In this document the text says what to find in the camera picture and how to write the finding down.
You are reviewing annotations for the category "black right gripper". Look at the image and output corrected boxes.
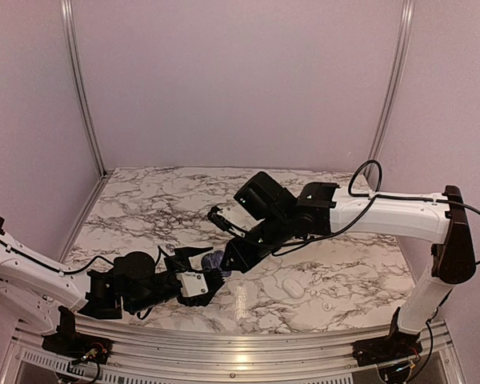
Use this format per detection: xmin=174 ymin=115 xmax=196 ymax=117
xmin=220 ymin=210 xmax=293 ymax=274

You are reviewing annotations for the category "purple earbud charging case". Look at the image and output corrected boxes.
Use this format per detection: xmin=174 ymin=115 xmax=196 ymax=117
xmin=201 ymin=250 xmax=231 ymax=278

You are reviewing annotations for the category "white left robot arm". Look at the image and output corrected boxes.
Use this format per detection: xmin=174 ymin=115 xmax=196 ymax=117
xmin=0 ymin=217 xmax=225 ymax=356

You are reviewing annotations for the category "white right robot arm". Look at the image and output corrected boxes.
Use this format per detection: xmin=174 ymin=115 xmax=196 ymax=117
xmin=221 ymin=172 xmax=476 ymax=358

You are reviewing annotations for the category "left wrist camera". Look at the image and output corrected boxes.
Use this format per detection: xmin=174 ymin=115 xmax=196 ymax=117
xmin=176 ymin=271 xmax=208 ymax=298

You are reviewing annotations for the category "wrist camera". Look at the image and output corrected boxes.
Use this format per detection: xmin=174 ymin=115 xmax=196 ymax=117
xmin=206 ymin=206 xmax=251 ymax=238
xmin=176 ymin=271 xmax=208 ymax=298

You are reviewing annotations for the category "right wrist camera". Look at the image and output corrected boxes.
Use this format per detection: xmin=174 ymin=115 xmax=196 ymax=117
xmin=206 ymin=206 xmax=251 ymax=238

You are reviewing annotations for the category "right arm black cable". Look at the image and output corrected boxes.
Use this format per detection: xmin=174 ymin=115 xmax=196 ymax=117
xmin=271 ymin=159 xmax=480 ymax=267

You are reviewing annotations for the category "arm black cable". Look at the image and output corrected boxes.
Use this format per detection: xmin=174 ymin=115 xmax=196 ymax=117
xmin=0 ymin=231 xmax=165 ymax=321
xmin=271 ymin=159 xmax=480 ymax=267

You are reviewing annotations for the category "aluminium front rail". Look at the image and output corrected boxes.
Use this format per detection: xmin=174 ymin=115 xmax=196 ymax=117
xmin=0 ymin=317 xmax=466 ymax=383

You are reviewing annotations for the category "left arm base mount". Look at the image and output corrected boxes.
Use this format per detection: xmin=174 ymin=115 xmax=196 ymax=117
xmin=42 ymin=332 xmax=112 ymax=365

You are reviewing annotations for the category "right aluminium frame post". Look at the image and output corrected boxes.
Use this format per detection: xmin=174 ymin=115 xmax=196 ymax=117
xmin=363 ymin=0 xmax=417 ymax=179

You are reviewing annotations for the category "aluminium frame post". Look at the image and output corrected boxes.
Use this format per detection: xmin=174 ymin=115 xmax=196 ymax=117
xmin=59 ymin=0 xmax=107 ymax=177
xmin=363 ymin=0 xmax=417 ymax=179

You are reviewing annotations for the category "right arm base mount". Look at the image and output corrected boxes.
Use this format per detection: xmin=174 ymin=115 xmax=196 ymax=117
xmin=352 ymin=332 xmax=422 ymax=366

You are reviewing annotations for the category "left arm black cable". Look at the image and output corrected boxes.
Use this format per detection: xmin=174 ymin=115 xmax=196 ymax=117
xmin=0 ymin=231 xmax=165 ymax=321

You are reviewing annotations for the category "left aluminium frame post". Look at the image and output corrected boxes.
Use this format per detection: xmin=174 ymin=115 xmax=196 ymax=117
xmin=59 ymin=0 xmax=107 ymax=177

